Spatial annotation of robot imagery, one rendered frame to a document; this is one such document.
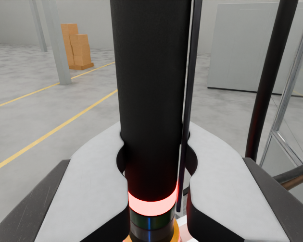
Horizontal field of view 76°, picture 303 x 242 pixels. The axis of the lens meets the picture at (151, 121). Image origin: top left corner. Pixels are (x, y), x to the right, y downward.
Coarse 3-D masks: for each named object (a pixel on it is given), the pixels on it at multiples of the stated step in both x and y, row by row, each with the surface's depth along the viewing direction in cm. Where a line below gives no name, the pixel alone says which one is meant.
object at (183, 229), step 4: (184, 224) 18; (180, 228) 18; (184, 228) 18; (180, 232) 17; (184, 232) 17; (188, 232) 17; (180, 236) 17; (184, 236) 17; (188, 236) 17; (180, 240) 17; (184, 240) 17; (188, 240) 17
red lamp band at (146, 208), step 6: (174, 192) 12; (132, 198) 12; (168, 198) 11; (174, 198) 12; (132, 204) 12; (138, 204) 11; (144, 204) 11; (150, 204) 11; (156, 204) 11; (162, 204) 11; (168, 204) 12; (138, 210) 12; (144, 210) 11; (150, 210) 11; (156, 210) 11; (162, 210) 12
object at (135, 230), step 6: (174, 216) 13; (132, 222) 13; (132, 228) 13; (138, 228) 12; (162, 228) 12; (168, 228) 13; (138, 234) 13; (144, 234) 13; (150, 234) 12; (156, 234) 12; (162, 234) 13; (144, 240) 13; (150, 240) 13; (156, 240) 13
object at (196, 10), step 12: (192, 12) 8; (192, 24) 8; (192, 36) 8; (192, 48) 8; (192, 60) 8; (192, 72) 8; (192, 84) 9; (180, 156) 11; (180, 168) 11; (180, 180) 11; (180, 192) 12; (180, 204) 12
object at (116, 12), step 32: (128, 0) 7; (160, 0) 7; (128, 32) 7; (160, 32) 7; (128, 64) 8; (160, 64) 8; (128, 96) 8; (160, 96) 8; (128, 128) 9; (160, 128) 9; (128, 160) 10; (160, 160) 10; (160, 192) 11
